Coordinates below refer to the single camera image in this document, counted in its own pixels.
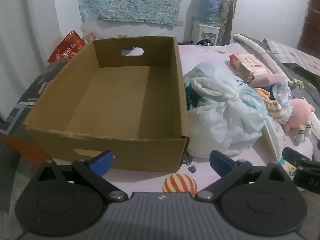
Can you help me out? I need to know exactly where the brown cardboard box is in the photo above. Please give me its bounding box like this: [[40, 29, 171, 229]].
[[22, 36, 190, 173]]

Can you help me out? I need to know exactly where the brown wooden wardrobe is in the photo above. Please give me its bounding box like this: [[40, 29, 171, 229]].
[[300, 0, 320, 53]]

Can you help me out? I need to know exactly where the pink wet wipes pack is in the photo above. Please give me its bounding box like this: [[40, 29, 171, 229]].
[[229, 53, 273, 77]]

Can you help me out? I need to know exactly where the blue white plastic package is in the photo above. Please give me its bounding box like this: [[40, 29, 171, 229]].
[[271, 82, 295, 111]]

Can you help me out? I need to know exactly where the orange white striped ball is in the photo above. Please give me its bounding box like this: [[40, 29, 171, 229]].
[[162, 173, 198, 197]]

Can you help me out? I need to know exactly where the teal patterned wall cloth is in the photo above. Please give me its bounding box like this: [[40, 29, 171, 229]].
[[78, 0, 193, 27]]

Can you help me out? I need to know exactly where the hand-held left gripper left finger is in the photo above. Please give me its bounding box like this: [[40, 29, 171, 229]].
[[35, 150, 128, 203]]

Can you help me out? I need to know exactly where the white plastic bag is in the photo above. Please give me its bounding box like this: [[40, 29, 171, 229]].
[[184, 61, 269, 157]]

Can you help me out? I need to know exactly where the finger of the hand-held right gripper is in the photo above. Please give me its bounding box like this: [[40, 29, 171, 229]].
[[282, 147, 313, 168]]

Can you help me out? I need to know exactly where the green scrunchie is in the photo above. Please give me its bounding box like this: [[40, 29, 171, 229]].
[[287, 79, 305, 90]]

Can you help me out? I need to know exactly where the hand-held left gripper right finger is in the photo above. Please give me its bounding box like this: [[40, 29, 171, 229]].
[[194, 150, 288, 203]]

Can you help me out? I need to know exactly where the pink tissue pack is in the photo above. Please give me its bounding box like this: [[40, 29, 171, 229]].
[[250, 72, 286, 88]]

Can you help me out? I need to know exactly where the orange striped sock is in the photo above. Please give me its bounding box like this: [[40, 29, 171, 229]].
[[254, 87, 291, 125]]

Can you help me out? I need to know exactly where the small blue oval object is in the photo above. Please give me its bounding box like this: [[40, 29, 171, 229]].
[[184, 155, 198, 173]]

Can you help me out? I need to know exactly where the yellow printed packet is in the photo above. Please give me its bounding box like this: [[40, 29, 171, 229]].
[[279, 157, 297, 181]]

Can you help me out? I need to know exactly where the red snack bag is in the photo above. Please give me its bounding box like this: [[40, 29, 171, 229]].
[[47, 29, 87, 64]]

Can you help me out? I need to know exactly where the pink plush toy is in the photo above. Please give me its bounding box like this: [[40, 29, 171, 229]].
[[282, 98, 316, 144]]

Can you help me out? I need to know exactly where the white ribbed blanket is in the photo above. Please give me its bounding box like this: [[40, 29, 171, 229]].
[[233, 33, 288, 79]]

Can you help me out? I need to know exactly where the grey blanket with yellow stars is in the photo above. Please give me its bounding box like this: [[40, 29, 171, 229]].
[[247, 36, 320, 161]]

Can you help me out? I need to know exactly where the white water dispenser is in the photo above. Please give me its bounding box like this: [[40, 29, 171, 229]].
[[191, 20, 222, 47]]

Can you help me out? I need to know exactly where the blue water bottle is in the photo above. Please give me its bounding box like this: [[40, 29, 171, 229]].
[[197, 0, 224, 27]]

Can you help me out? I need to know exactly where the black printed carton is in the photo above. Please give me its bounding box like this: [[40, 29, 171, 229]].
[[0, 60, 68, 135]]

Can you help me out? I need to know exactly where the patterned flat board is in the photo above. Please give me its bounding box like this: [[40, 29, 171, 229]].
[[219, 0, 237, 46]]

